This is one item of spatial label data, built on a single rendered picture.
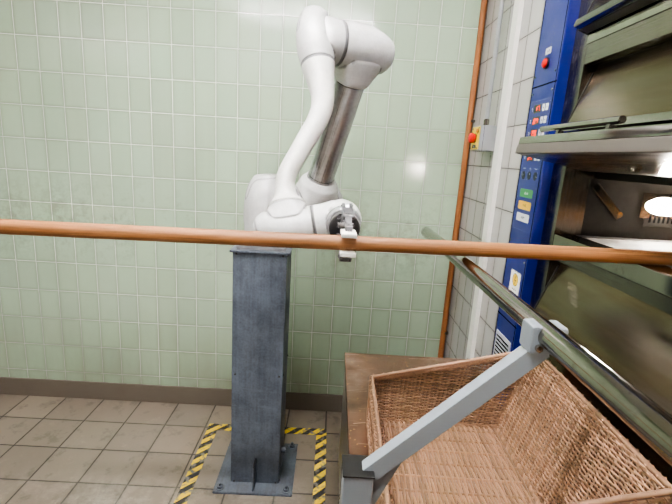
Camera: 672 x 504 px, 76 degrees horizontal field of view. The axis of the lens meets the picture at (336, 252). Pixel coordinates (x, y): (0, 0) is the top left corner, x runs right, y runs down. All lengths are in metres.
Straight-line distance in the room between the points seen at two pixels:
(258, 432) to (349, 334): 0.71
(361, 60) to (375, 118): 0.72
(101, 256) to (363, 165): 1.38
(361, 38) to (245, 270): 0.87
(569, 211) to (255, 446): 1.45
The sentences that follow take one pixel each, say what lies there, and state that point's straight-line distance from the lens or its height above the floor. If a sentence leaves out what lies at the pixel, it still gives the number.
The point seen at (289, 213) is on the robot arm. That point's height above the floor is 1.20.
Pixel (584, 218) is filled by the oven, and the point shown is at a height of 1.23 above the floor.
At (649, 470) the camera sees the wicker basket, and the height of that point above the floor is 0.85.
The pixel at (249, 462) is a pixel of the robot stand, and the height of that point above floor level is 0.10.
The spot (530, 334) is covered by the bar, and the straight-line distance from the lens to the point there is 0.59.
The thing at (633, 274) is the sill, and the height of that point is 1.16.
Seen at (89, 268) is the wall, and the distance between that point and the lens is 2.51.
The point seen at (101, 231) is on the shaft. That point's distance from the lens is 0.95.
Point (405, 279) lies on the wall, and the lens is 2.23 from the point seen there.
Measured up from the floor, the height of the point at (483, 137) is 1.46.
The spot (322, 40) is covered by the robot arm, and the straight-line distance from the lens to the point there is 1.37.
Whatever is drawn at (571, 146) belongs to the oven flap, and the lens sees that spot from 1.05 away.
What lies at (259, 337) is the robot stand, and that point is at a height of 0.66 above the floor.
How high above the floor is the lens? 1.36
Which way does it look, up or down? 13 degrees down
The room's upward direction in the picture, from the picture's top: 4 degrees clockwise
